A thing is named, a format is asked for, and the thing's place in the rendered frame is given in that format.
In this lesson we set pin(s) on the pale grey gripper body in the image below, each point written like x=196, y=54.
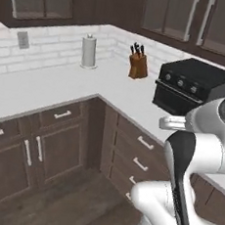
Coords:
x=172, y=123

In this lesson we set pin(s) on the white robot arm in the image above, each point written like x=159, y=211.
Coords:
x=208, y=150

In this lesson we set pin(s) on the dark wood drawer front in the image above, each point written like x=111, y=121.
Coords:
x=75, y=109
x=125, y=129
x=122, y=158
x=11, y=126
x=118, y=180

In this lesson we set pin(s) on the black toaster oven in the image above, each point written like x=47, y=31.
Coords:
x=193, y=80

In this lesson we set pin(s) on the brown wooden knife block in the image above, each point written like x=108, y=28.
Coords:
x=138, y=67

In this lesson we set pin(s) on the dark wood cupboard door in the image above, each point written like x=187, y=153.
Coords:
x=213, y=203
x=3, y=175
x=62, y=152

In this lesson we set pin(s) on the white paper towel roll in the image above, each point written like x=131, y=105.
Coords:
x=88, y=51

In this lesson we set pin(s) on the grey wall outlet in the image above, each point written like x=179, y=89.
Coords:
x=23, y=40

